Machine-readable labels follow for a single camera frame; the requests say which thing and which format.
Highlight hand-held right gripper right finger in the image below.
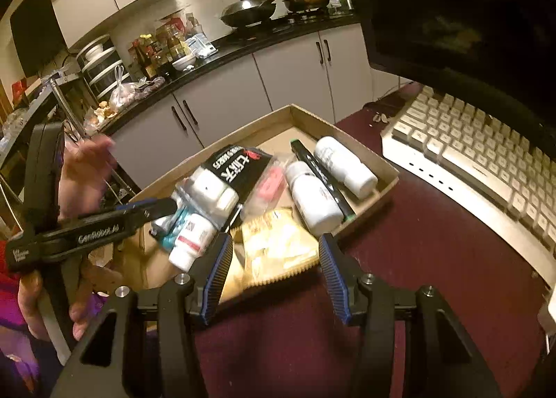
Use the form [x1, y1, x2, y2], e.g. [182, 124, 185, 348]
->
[318, 233, 505, 398]

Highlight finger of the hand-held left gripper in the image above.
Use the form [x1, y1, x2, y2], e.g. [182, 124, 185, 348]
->
[114, 198, 158, 210]
[124, 198, 179, 229]

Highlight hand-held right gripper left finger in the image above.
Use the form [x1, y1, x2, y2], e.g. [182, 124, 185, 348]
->
[52, 232, 235, 398]

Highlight blue cartoon tissue pack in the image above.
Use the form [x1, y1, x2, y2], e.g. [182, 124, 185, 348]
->
[152, 202, 192, 251]

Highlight white plug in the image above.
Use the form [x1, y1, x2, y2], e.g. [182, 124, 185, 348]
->
[176, 164, 244, 229]

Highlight white plastic bottle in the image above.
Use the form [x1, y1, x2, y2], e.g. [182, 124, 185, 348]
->
[284, 161, 344, 236]
[315, 136, 378, 199]

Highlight black printed packet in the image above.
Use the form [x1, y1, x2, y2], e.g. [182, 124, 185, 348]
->
[204, 144, 274, 216]

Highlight pink item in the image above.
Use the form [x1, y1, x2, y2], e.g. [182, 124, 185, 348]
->
[254, 164, 287, 208]

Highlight black marker green cap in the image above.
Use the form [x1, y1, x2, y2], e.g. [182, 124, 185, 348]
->
[290, 139, 357, 222]

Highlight cardboard box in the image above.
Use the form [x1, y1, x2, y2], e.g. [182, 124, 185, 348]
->
[114, 103, 400, 295]

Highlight person's left hand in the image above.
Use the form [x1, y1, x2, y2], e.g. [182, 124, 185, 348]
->
[58, 136, 124, 342]

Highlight small white red-label bottle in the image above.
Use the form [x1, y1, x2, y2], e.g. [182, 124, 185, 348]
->
[169, 213, 218, 271]

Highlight beige snack packet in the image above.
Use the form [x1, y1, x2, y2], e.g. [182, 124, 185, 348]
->
[241, 207, 320, 290]

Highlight metal shelf rack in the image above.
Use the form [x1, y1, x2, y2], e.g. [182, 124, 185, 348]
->
[0, 72, 88, 229]

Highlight brown produce pile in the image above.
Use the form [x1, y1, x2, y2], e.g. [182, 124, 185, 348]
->
[84, 103, 117, 126]

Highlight clear plastic bag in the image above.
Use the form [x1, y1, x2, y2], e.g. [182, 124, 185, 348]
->
[108, 66, 146, 112]

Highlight dish rack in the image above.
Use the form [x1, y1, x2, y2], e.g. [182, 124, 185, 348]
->
[77, 34, 131, 99]

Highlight group of condiment bottles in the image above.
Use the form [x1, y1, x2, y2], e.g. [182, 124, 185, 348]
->
[128, 18, 205, 80]

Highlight blue white packet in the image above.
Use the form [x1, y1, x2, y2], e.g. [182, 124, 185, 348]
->
[191, 33, 218, 59]

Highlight black kitchen countertop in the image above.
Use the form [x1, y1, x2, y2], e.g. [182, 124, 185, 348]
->
[82, 11, 361, 138]

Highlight white keyboard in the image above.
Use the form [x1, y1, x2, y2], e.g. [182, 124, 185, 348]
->
[380, 86, 556, 290]

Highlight grey kitchen base cabinets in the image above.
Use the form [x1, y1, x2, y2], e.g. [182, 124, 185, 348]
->
[106, 24, 374, 190]

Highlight black wok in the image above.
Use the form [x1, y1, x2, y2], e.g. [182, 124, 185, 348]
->
[219, 0, 277, 29]

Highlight black monitor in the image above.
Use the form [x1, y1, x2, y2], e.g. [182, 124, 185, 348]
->
[336, 0, 556, 156]

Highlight black wall screen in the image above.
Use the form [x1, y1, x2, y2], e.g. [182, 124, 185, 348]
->
[9, 0, 68, 77]

